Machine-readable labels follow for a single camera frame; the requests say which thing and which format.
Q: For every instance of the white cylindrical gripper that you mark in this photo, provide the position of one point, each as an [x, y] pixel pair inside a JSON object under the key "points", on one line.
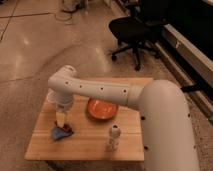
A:
{"points": [[63, 103]]}

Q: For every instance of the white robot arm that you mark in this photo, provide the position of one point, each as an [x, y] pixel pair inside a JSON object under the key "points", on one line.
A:
{"points": [[167, 130]]}

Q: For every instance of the small dark red object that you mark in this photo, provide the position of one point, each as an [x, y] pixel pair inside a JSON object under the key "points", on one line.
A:
{"points": [[66, 128]]}

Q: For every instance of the blue cloth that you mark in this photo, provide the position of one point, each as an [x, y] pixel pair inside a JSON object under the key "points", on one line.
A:
{"points": [[58, 134]]}

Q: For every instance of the orange plate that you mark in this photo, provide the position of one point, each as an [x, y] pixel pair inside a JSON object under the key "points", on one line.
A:
{"points": [[101, 110]]}

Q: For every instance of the wooden table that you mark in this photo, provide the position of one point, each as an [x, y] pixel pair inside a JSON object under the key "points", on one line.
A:
{"points": [[89, 141]]}

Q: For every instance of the black office chair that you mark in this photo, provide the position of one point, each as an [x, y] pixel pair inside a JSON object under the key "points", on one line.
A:
{"points": [[144, 24]]}

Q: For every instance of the long white desk edge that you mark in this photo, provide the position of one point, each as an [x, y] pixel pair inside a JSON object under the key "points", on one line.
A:
{"points": [[191, 67]]}

